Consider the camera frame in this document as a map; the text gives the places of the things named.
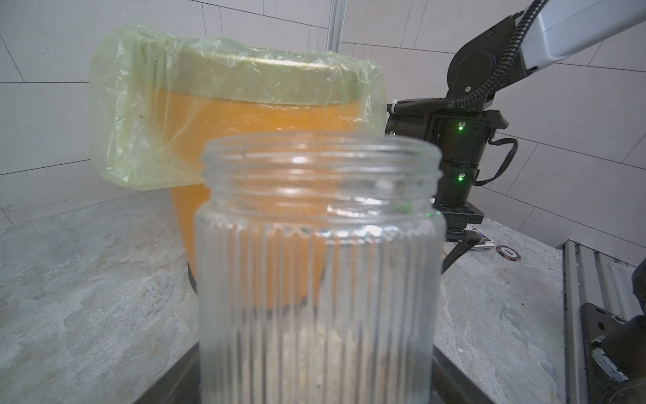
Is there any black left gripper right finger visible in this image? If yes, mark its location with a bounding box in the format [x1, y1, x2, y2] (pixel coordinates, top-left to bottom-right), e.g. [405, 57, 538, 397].
[432, 347, 494, 404]

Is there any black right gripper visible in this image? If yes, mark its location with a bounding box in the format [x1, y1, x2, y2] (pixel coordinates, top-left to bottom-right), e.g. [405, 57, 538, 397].
[432, 166, 485, 274]

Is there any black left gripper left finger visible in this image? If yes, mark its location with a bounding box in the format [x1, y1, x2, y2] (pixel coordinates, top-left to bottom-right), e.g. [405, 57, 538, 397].
[135, 343, 200, 404]

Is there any ribbed glass oatmeal jar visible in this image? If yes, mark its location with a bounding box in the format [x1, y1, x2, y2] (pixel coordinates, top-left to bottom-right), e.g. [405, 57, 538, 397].
[195, 132, 446, 403]

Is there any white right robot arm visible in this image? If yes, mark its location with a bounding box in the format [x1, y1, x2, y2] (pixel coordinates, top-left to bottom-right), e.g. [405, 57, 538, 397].
[385, 0, 645, 271]

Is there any poker chip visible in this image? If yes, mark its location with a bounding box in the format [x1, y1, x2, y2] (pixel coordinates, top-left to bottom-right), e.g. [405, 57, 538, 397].
[496, 245, 522, 262]

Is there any green plastic bin liner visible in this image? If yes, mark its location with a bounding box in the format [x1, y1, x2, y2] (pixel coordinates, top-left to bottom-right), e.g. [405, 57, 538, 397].
[88, 25, 387, 191]

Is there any orange trash bin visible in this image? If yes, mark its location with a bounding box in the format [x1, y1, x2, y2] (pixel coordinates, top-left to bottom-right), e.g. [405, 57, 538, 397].
[155, 44, 372, 309]

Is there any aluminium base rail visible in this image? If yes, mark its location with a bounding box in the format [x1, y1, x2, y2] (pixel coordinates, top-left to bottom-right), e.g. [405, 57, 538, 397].
[563, 241, 645, 403]

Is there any metal frame corner post left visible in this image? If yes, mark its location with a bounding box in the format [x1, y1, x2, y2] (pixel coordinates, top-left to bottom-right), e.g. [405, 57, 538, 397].
[326, 0, 347, 53]

